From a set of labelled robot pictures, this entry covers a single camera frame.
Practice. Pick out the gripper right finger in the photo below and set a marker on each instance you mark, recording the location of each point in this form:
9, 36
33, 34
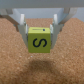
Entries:
55, 26

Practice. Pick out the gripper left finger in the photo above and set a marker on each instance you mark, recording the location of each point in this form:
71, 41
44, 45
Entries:
22, 27

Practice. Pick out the yellow block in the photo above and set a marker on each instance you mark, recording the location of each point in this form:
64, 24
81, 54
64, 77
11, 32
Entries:
39, 40

